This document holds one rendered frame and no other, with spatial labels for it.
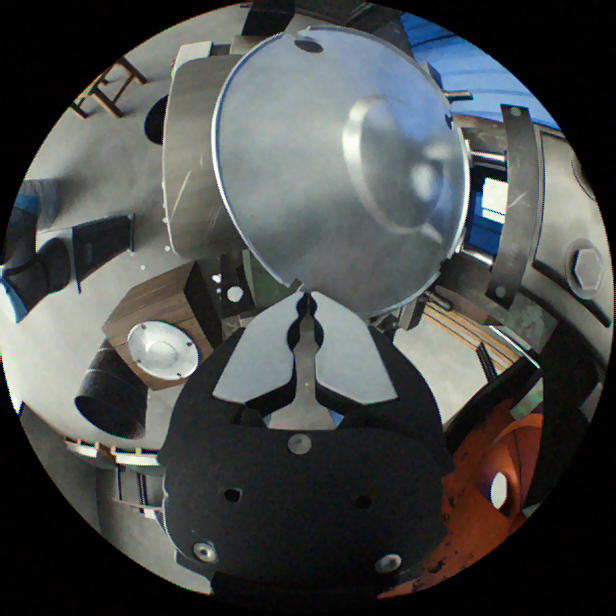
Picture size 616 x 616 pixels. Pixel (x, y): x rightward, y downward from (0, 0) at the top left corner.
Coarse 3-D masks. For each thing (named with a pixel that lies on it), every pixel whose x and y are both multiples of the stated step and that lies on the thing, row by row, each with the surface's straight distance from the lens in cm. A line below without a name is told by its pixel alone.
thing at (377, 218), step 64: (256, 64) 15; (320, 64) 16; (384, 64) 22; (256, 128) 12; (320, 128) 13; (384, 128) 16; (448, 128) 28; (256, 192) 11; (320, 192) 12; (384, 192) 15; (448, 192) 25; (256, 256) 11; (320, 256) 13; (384, 256) 17; (448, 256) 28
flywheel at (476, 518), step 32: (512, 416) 53; (448, 448) 43; (480, 448) 42; (512, 448) 55; (448, 480) 36; (480, 480) 45; (512, 480) 55; (448, 512) 36; (480, 512) 46; (512, 512) 54; (448, 544) 42; (480, 544) 48; (448, 576) 45
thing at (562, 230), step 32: (544, 128) 21; (544, 160) 16; (576, 160) 17; (544, 192) 16; (576, 192) 16; (544, 224) 15; (576, 224) 16; (544, 256) 15; (576, 256) 15; (608, 256) 17; (544, 288) 18; (576, 288) 15; (608, 288) 17; (576, 320) 19; (608, 320) 17; (608, 352) 21
